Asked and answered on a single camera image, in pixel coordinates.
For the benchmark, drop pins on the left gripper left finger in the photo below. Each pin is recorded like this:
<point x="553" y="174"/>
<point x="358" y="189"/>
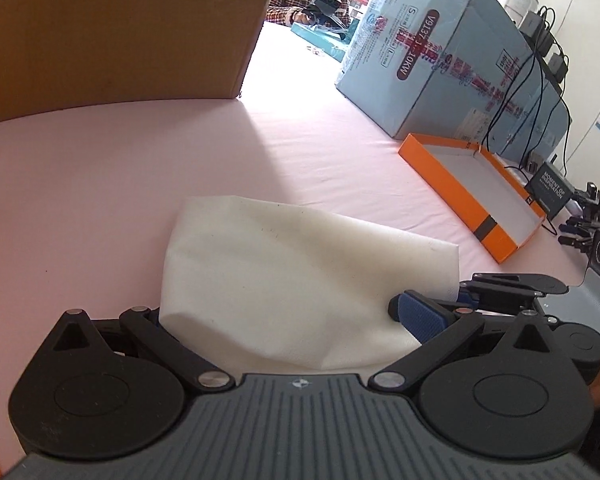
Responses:
<point x="104" y="389"/>

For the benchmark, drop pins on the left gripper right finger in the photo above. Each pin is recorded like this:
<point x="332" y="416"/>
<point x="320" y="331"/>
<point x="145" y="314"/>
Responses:
<point x="506" y="384"/>

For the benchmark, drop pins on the orange shoebox lid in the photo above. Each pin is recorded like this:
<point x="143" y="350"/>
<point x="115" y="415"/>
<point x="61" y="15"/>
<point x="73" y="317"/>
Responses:
<point x="491" y="202"/>

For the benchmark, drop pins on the white foam wrapping sheet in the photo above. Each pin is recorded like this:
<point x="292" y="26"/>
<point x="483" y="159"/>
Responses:
<point x="261" y="287"/>

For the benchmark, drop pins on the small black printed box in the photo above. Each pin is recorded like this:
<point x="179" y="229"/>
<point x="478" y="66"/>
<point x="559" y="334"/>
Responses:
<point x="550" y="189"/>

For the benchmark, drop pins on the light blue cardboard box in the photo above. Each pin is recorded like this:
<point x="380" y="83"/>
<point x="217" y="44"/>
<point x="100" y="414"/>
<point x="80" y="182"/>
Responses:
<point x="454" y="68"/>

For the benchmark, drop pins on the black power adapters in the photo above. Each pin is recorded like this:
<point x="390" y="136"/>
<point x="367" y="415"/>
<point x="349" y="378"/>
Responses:
<point x="537" y="28"/>

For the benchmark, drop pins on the teal flat box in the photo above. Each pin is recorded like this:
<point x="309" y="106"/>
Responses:
<point x="327" y="42"/>

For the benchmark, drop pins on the large brown cardboard box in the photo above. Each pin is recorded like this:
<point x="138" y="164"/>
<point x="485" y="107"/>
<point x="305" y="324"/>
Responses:
<point x="58" y="54"/>

